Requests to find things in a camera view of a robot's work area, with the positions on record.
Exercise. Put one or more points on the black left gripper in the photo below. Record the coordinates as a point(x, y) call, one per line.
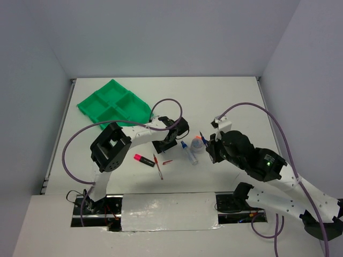
point(159, 147)

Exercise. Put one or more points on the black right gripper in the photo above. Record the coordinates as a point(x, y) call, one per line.
point(211, 148)

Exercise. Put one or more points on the blue gel pen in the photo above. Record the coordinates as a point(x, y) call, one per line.
point(203, 139)

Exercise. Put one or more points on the red gel pen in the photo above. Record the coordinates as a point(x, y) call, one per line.
point(157, 164)

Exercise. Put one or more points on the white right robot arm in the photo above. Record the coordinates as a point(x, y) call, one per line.
point(320, 213)

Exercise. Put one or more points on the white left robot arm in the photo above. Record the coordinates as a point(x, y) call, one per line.
point(110, 148)

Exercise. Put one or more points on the clear spray bottle blue cap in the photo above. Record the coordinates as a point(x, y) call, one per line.
point(189, 153)

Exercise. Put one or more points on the pink highlighter marker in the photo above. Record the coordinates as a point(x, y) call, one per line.
point(144, 160)

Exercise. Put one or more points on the silver tape sheet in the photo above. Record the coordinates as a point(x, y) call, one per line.
point(169, 212)

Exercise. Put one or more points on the green compartment tray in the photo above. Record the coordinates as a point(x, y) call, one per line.
point(115, 102)

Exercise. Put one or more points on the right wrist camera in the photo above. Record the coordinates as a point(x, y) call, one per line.
point(221, 125)

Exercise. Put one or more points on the black mounting rail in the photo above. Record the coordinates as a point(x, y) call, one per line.
point(109, 213)

